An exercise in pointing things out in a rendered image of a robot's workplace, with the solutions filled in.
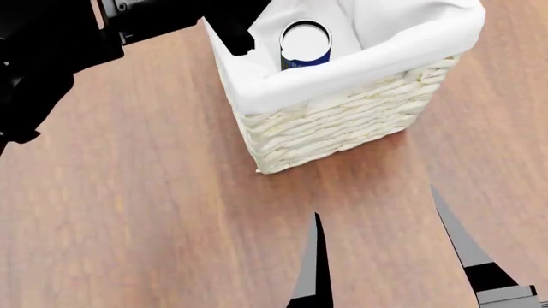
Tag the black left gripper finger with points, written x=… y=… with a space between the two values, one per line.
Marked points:
x=240 y=29

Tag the blue soup can white lid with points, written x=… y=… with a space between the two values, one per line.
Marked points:
x=306 y=43

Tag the white woven wicker basket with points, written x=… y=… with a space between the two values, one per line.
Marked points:
x=342 y=128

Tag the white cloth basket liner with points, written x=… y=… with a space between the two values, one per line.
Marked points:
x=385 y=51

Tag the grey black strut with box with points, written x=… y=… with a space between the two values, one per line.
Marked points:
x=492 y=279

